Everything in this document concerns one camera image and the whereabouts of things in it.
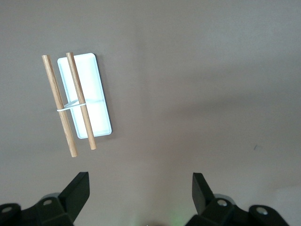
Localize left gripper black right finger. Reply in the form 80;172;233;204
192;172;290;226

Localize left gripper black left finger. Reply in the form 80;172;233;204
0;171;90;226

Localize wooden rack rod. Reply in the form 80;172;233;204
41;55;78;158
66;52;97;151

